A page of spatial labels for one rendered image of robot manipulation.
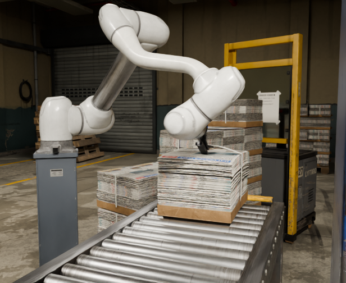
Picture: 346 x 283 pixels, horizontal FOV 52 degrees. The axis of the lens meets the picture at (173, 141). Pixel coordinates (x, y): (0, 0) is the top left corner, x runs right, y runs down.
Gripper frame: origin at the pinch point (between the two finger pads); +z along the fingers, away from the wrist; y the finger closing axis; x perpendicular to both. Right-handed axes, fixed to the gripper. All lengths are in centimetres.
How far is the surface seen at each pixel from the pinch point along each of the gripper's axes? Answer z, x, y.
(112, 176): 41, -69, 28
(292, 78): 180, 21, -53
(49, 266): -67, -23, 40
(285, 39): 181, 14, -88
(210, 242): -33, 11, 37
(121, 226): -32, -22, 36
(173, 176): -18.9, -8.1, 18.6
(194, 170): -19.3, 0.2, 16.1
